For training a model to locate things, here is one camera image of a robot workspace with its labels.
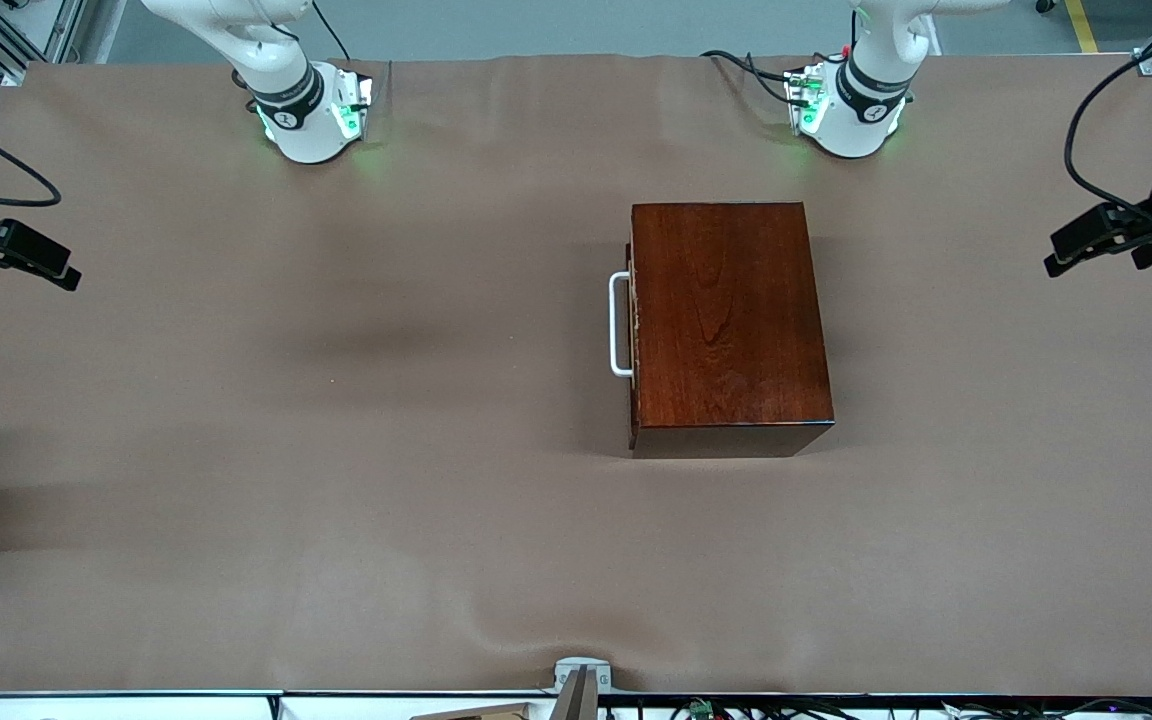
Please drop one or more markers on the aluminium frame structure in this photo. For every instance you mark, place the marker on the aluminium frame structure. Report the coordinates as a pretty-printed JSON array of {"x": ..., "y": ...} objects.
[{"x": 46, "y": 30}]

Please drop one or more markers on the dark red-brown wooden cabinet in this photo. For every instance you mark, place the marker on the dark red-brown wooden cabinet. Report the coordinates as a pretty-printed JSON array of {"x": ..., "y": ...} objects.
[{"x": 736, "y": 320}]

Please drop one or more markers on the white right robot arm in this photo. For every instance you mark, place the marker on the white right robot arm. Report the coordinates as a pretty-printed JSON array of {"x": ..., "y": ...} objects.
[{"x": 286, "y": 100}]

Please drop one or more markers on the grey metal camera bracket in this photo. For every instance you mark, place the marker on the grey metal camera bracket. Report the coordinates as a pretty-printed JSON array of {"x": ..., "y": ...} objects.
[{"x": 581, "y": 672}]

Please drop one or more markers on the brown table cover cloth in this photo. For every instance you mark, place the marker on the brown table cover cloth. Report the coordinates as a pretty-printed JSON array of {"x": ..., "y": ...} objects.
[{"x": 336, "y": 550}]

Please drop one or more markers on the small green circuit board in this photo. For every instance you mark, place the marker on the small green circuit board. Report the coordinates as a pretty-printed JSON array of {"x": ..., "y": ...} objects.
[{"x": 701, "y": 708}]

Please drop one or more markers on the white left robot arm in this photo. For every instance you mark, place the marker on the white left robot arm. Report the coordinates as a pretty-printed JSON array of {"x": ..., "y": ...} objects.
[{"x": 866, "y": 100}]

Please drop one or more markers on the tan wooden board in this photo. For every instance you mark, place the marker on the tan wooden board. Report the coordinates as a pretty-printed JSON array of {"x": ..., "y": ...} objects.
[{"x": 486, "y": 713}]

